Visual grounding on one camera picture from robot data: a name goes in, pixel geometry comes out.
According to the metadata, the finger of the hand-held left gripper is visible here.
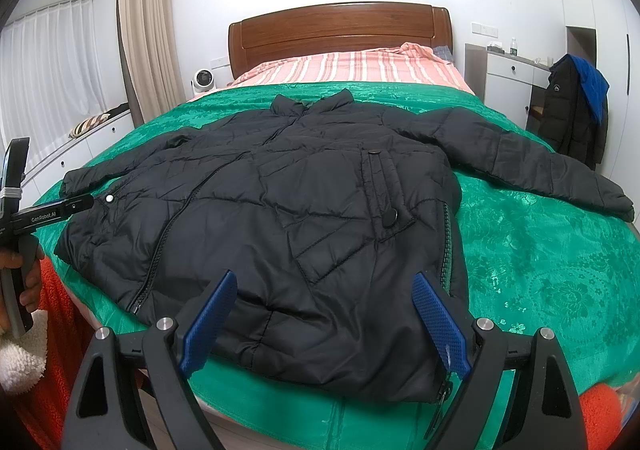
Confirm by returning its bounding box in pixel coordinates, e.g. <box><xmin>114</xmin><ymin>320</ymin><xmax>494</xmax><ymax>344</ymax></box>
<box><xmin>47</xmin><ymin>194</ymin><xmax>96</xmax><ymax>218</ymax></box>

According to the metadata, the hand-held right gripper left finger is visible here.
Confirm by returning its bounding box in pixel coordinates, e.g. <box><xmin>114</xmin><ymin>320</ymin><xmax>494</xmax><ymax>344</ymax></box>
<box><xmin>62</xmin><ymin>270</ymin><xmax>238</xmax><ymax>450</ymax></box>

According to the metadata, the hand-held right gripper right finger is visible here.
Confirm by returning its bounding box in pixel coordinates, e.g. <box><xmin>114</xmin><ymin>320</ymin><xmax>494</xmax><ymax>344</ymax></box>
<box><xmin>411</xmin><ymin>271</ymin><xmax>588</xmax><ymax>450</ymax></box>

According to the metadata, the black puffer jacket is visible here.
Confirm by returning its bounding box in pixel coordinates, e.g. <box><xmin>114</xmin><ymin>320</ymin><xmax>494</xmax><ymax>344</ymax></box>
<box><xmin>54</xmin><ymin>89</ymin><xmax>636</xmax><ymax>403</ymax></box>

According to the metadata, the person's left hand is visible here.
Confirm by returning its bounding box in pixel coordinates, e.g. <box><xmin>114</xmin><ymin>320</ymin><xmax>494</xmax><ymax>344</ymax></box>
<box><xmin>0</xmin><ymin>249</ymin><xmax>46</xmax><ymax>333</ymax></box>

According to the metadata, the white window seat cabinet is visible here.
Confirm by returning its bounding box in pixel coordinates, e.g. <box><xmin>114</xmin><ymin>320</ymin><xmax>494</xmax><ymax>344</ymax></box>
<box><xmin>20</xmin><ymin>107</ymin><xmax>146</xmax><ymax>206</ymax></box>

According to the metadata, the striped cushion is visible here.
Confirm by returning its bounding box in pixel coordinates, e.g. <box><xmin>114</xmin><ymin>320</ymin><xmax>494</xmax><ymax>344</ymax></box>
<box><xmin>69</xmin><ymin>113</ymin><xmax>112</xmax><ymax>138</ymax></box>

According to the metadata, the green patterned bedspread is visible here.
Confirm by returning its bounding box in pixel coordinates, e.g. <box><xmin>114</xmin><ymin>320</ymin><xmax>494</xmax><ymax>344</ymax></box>
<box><xmin>37</xmin><ymin>80</ymin><xmax>640</xmax><ymax>450</ymax></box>

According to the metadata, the white sheer curtain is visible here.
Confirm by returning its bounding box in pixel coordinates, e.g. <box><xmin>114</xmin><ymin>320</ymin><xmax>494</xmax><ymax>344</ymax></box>
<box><xmin>0</xmin><ymin>0</ymin><xmax>132</xmax><ymax>171</ymax></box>

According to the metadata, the orange fleece blanket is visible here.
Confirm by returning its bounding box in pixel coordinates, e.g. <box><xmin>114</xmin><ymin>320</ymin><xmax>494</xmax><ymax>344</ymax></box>
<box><xmin>15</xmin><ymin>255</ymin><xmax>96</xmax><ymax>450</ymax></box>
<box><xmin>577</xmin><ymin>382</ymin><xmax>626</xmax><ymax>450</ymax></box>

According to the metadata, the small white fan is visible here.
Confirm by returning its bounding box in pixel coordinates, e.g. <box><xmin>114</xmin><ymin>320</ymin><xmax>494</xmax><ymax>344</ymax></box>
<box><xmin>191</xmin><ymin>67</ymin><xmax>216</xmax><ymax>95</ymax></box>

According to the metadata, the beige curtain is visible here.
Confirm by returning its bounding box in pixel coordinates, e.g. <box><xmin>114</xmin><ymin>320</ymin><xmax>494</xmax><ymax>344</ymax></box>
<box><xmin>117</xmin><ymin>0</ymin><xmax>188</xmax><ymax>126</ymax></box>

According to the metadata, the hanging black jacket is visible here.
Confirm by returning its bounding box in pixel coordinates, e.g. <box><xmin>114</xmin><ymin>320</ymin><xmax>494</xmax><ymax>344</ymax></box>
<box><xmin>542</xmin><ymin>55</ymin><xmax>608</xmax><ymax>171</ymax></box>

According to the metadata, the white dresser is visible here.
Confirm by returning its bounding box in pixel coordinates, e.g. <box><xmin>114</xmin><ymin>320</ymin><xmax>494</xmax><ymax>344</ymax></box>
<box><xmin>465</xmin><ymin>42</ymin><xmax>553</xmax><ymax>131</ymax></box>

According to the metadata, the pink striped bed sheet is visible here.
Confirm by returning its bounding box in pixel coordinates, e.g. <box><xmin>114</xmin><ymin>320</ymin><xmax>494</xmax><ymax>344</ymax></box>
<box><xmin>227</xmin><ymin>42</ymin><xmax>476</xmax><ymax>96</ymax></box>

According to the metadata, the hanging blue garment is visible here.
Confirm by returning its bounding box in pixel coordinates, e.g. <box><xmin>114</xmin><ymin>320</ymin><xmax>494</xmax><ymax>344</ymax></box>
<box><xmin>570</xmin><ymin>55</ymin><xmax>611</xmax><ymax>126</ymax></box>

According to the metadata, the wooden headboard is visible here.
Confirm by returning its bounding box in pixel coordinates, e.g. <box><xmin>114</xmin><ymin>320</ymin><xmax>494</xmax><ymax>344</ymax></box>
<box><xmin>228</xmin><ymin>3</ymin><xmax>455</xmax><ymax>81</ymax></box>

